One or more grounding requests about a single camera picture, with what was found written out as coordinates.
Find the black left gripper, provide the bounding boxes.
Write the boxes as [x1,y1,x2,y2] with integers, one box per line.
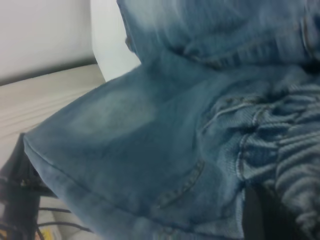
[0,132,55,221]

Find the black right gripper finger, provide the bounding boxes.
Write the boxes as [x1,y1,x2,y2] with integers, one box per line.
[242,185,305,240]

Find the blue denim jeans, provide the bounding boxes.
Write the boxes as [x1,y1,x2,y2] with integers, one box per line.
[22,0,320,240]

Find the braided left camera cable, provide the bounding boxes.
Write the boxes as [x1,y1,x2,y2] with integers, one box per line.
[37,206,94,233]

